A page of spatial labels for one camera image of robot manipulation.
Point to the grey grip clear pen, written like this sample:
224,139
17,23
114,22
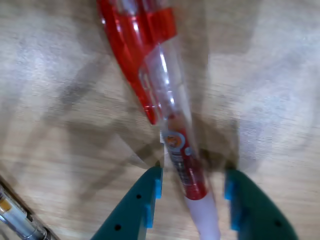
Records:
15,212

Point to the red clear pen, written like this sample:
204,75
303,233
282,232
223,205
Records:
180,150

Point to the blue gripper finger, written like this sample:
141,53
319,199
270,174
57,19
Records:
257,215
127,215

